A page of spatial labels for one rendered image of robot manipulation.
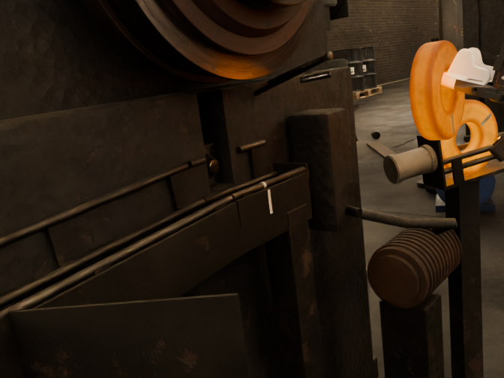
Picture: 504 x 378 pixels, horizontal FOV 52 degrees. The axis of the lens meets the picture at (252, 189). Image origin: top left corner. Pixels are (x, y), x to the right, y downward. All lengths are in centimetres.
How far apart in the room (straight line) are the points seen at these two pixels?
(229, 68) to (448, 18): 897
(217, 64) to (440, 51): 34
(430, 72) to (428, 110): 6
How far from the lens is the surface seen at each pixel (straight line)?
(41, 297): 61
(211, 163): 90
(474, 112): 114
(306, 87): 110
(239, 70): 79
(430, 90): 81
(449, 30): 968
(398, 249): 102
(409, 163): 106
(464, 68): 85
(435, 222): 108
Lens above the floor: 90
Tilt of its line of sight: 13 degrees down
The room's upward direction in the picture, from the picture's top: 7 degrees counter-clockwise
